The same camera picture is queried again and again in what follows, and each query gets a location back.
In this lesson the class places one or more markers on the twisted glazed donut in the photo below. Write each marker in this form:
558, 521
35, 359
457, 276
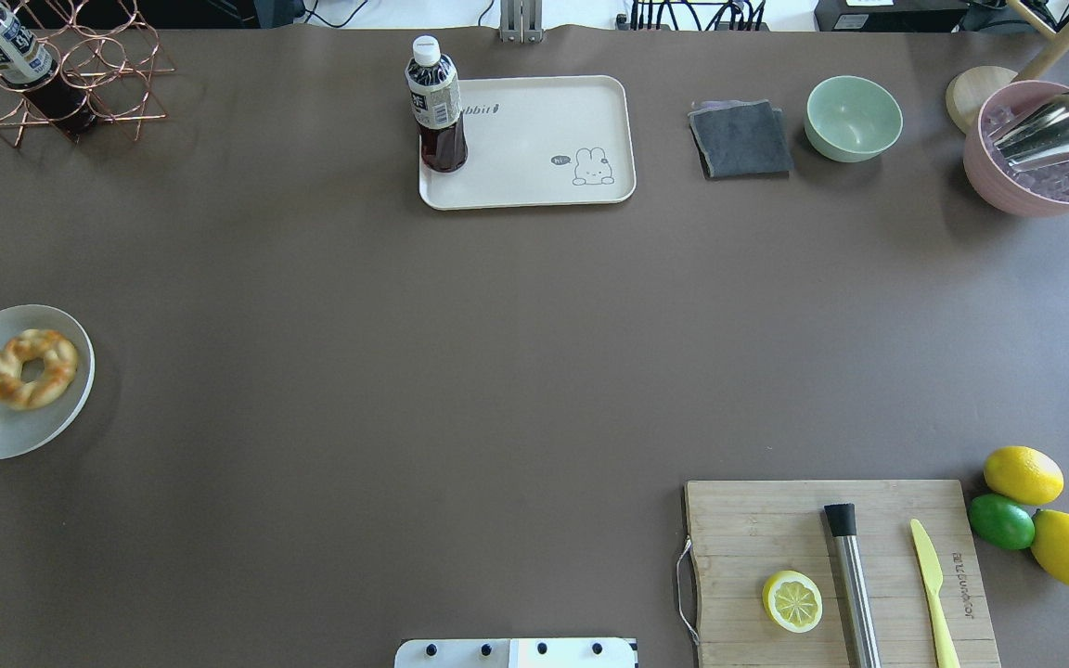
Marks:
36, 367

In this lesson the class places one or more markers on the dark tea bottle on tray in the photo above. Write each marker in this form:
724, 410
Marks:
432, 78

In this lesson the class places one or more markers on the cream rabbit tray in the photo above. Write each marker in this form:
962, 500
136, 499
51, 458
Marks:
539, 141

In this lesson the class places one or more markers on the tea bottle in rack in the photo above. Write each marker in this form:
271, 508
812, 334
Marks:
29, 68

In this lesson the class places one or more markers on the wooden cutting board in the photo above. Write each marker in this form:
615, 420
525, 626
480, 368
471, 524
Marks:
743, 531

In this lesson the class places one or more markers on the grey folded cloth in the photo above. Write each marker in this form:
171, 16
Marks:
737, 138

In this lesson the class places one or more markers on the half lemon slice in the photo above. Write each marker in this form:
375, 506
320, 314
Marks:
793, 601

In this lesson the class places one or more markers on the steel muddler black tip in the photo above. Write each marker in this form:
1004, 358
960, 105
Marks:
864, 644

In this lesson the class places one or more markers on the mint green bowl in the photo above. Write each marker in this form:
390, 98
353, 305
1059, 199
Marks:
849, 119

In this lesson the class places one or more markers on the yellow plastic knife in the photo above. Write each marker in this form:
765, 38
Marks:
933, 579

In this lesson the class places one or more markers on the wooden cup tree stand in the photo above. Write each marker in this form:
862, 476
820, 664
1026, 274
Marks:
970, 89

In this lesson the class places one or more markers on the green lime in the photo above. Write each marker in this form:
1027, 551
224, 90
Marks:
1002, 522

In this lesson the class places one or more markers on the yellow lemon far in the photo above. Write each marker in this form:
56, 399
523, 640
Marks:
1021, 473

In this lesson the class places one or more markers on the pink ice bowl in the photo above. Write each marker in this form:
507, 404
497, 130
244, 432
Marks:
1037, 193

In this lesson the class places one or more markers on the steel ice scoop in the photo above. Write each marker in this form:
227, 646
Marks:
1039, 140

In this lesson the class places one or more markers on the copper wire bottle rack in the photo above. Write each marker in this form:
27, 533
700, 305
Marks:
106, 56

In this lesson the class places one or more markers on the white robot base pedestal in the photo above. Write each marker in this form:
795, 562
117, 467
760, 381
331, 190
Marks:
519, 652

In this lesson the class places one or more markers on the aluminium frame post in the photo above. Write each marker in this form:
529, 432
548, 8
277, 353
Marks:
521, 21

